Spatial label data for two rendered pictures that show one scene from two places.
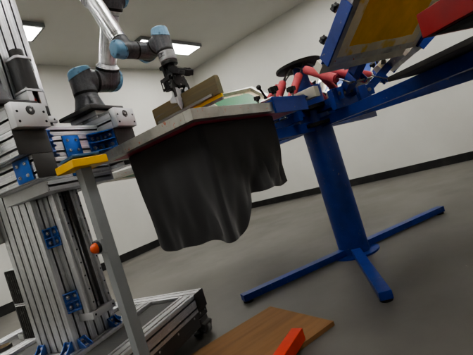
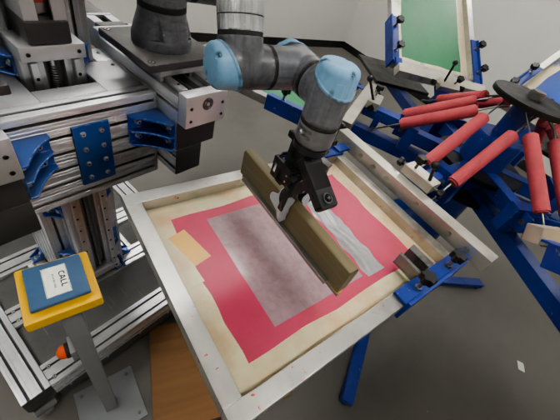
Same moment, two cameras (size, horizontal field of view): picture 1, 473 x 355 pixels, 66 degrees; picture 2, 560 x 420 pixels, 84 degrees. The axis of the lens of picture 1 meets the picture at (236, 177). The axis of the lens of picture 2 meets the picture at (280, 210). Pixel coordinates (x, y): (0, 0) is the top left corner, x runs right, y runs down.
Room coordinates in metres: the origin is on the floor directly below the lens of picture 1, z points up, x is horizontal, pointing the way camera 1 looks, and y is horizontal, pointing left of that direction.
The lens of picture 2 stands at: (1.02, 0.13, 1.61)
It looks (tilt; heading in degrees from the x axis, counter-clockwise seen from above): 43 degrees down; 1
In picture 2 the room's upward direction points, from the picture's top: 21 degrees clockwise
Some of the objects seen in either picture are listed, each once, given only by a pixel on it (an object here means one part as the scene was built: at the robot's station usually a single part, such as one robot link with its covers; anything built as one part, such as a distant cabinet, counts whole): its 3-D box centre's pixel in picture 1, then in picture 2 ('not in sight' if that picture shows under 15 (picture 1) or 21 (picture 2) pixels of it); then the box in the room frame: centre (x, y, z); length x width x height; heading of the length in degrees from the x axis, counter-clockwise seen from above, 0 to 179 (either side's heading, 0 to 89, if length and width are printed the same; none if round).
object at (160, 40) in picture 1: (161, 40); (329, 93); (1.57, 0.13, 1.39); 0.09 x 0.08 x 0.11; 46
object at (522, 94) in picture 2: (326, 156); (435, 211); (2.45, -0.62, 0.68); 0.40 x 0.40 x 1.35
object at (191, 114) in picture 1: (210, 129); (304, 237); (1.63, 0.05, 0.97); 0.79 x 0.58 x 0.04; 141
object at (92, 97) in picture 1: (88, 103); (162, 22); (1.83, 0.60, 1.31); 0.15 x 0.15 x 0.10
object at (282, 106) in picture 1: (287, 105); (427, 281); (1.64, -0.32, 0.98); 0.30 x 0.05 x 0.07; 141
